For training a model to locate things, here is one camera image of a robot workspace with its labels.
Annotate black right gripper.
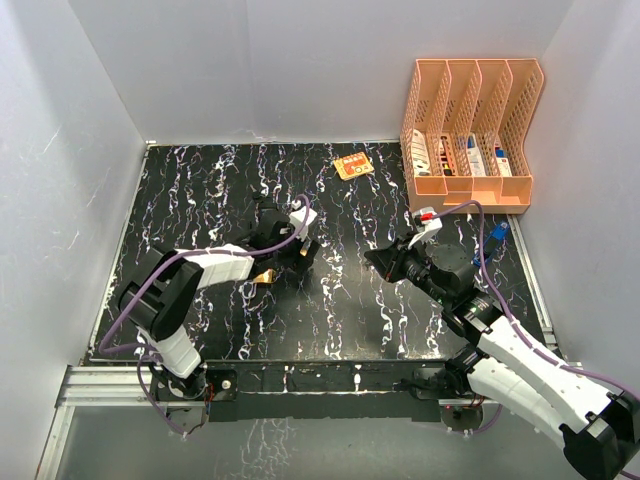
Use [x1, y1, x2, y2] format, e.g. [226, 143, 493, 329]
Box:
[366, 231, 451, 306]

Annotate large brass padlock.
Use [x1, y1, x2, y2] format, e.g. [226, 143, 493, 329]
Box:
[252, 268, 276, 285]

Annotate black padlock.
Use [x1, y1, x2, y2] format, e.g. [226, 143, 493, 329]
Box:
[252, 191, 280, 237]

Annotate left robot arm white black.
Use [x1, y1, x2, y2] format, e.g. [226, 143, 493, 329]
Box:
[116, 207, 319, 399]

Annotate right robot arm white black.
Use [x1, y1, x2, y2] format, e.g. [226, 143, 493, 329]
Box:
[365, 238, 639, 479]

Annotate white box in organizer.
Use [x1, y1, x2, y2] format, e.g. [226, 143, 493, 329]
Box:
[410, 129, 431, 177]

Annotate blue stapler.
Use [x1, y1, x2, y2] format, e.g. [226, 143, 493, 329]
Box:
[473, 221, 510, 268]

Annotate orange card pack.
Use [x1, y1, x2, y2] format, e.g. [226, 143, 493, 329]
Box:
[333, 152, 374, 181]

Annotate red black marker items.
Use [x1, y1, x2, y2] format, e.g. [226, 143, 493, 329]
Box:
[438, 135, 456, 176]

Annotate white blue tube box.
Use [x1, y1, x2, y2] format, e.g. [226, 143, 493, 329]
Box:
[466, 133, 486, 177]

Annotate blue red white box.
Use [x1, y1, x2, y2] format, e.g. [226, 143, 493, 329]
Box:
[495, 146, 513, 177]

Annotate orange plastic file organizer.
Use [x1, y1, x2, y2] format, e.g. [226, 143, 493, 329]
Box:
[400, 58, 544, 214]

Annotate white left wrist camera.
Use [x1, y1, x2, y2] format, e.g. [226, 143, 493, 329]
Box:
[289, 200, 318, 241]

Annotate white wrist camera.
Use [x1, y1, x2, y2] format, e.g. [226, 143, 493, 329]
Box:
[408, 207, 442, 249]
[289, 200, 318, 241]

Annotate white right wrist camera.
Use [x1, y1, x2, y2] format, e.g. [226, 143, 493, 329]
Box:
[408, 207, 442, 249]

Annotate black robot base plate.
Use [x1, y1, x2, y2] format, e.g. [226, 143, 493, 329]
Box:
[148, 360, 491, 429]

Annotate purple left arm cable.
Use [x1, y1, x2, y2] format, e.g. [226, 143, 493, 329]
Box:
[97, 193, 311, 356]

